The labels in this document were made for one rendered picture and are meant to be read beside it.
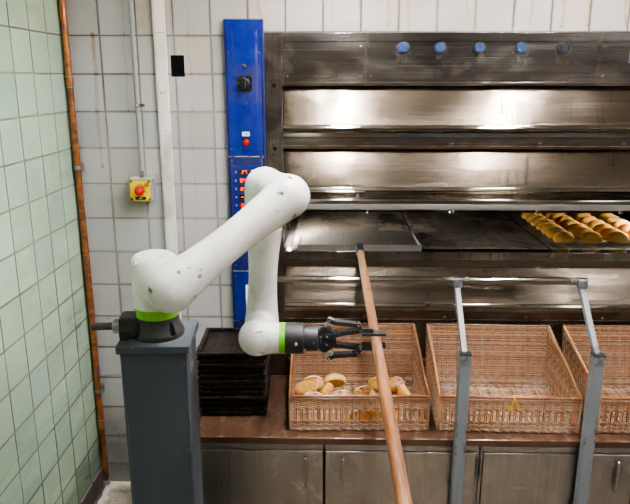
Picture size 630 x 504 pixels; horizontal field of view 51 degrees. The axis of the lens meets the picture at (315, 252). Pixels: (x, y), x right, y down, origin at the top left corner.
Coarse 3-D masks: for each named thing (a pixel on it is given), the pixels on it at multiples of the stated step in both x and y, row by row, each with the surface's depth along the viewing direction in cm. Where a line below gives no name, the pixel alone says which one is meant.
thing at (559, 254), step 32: (288, 256) 293; (320, 256) 292; (352, 256) 292; (384, 256) 292; (416, 256) 291; (448, 256) 291; (480, 256) 290; (512, 256) 290; (544, 256) 290; (576, 256) 289; (608, 256) 289
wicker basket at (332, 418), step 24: (360, 336) 296; (384, 336) 297; (408, 336) 296; (312, 360) 297; (336, 360) 297; (360, 360) 296; (408, 360) 296; (288, 384) 261; (360, 384) 296; (408, 384) 296; (288, 408) 257; (312, 408) 256; (336, 408) 256; (360, 408) 256; (408, 408) 256
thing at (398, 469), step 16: (368, 288) 233; (368, 304) 218; (368, 320) 206; (384, 368) 173; (384, 384) 164; (384, 400) 156; (384, 416) 150; (400, 448) 137; (400, 464) 131; (400, 480) 126; (400, 496) 122
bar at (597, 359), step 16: (592, 320) 247; (464, 336) 244; (592, 336) 243; (464, 352) 240; (592, 352) 240; (464, 368) 240; (592, 368) 239; (464, 384) 241; (592, 384) 240; (464, 400) 243; (592, 400) 242; (464, 416) 244; (592, 416) 243; (464, 432) 246; (592, 432) 245; (464, 448) 248; (592, 448) 247; (576, 480) 254; (576, 496) 254
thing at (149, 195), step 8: (136, 176) 284; (144, 176) 284; (152, 176) 284; (136, 184) 278; (152, 184) 280; (144, 192) 279; (152, 192) 280; (136, 200) 280; (144, 200) 280; (152, 200) 280
